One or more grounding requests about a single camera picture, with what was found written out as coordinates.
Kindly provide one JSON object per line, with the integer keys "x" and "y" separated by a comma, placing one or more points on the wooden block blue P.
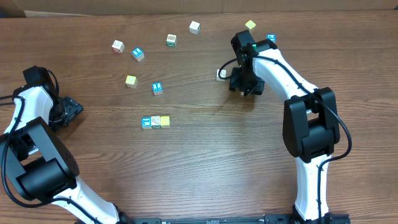
{"x": 271, "y": 37}

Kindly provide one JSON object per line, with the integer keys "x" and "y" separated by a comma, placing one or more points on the wooden block green trim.
{"x": 155, "y": 121}

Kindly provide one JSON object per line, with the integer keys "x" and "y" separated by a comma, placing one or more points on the wooden block pink trim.
{"x": 118, "y": 46}

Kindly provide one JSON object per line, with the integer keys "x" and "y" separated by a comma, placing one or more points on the wooden block yellow B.
{"x": 164, "y": 121}

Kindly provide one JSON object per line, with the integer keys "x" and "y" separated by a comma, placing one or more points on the cardboard back board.
{"x": 42, "y": 8}

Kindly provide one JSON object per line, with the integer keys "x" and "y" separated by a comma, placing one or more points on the wooden block far white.
{"x": 194, "y": 27}

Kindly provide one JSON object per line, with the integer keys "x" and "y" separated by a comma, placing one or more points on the wooden block red trim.
{"x": 220, "y": 75}

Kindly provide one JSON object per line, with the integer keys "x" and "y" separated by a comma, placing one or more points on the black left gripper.
{"x": 71, "y": 107}

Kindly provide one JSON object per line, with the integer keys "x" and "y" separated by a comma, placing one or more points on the wooden block yellow left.
{"x": 131, "y": 81}

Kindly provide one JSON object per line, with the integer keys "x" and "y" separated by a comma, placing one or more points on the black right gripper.
{"x": 236, "y": 84}

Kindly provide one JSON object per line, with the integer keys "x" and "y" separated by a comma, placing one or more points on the wooden block blue middle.
{"x": 157, "y": 88}

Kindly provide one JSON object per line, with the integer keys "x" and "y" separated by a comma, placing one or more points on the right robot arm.
{"x": 311, "y": 125}

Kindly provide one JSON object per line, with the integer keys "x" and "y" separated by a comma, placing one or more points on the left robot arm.
{"x": 36, "y": 167}

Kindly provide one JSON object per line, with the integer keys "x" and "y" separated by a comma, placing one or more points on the wooden block yellow far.
{"x": 250, "y": 25}

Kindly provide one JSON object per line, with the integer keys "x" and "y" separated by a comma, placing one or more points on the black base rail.
{"x": 211, "y": 221}

